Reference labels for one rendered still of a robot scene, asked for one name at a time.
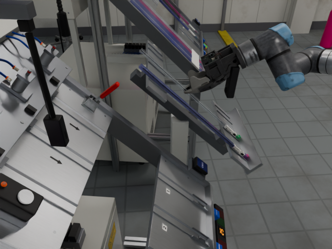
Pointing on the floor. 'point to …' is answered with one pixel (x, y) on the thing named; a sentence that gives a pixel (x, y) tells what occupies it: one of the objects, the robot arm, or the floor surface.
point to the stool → (65, 40)
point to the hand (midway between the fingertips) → (188, 91)
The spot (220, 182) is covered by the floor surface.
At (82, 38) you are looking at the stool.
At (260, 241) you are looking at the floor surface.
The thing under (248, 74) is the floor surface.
